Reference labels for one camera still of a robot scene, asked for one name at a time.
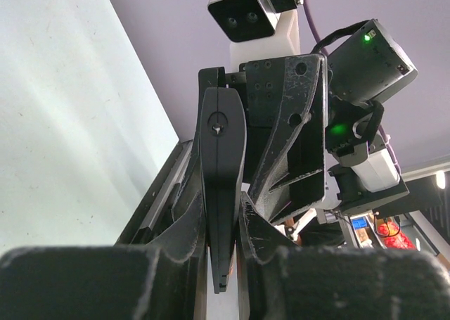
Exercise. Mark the red snack bag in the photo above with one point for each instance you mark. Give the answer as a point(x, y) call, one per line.
point(392, 237)

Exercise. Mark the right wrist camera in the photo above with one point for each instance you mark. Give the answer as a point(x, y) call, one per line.
point(258, 29)

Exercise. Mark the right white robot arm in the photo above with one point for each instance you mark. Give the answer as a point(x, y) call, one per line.
point(364, 71)

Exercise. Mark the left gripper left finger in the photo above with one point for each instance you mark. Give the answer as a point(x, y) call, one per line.
point(164, 279)

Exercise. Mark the black remote control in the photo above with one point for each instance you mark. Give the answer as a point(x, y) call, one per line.
point(222, 142)

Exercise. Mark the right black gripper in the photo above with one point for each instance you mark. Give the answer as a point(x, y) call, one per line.
point(274, 122)

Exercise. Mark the right aluminium frame post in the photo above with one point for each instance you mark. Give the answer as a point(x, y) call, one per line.
point(150, 208)

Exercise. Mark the blue storage bin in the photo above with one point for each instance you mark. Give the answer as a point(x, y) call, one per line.
point(359, 223)

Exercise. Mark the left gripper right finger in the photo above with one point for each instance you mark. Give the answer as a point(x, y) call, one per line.
point(278, 279)

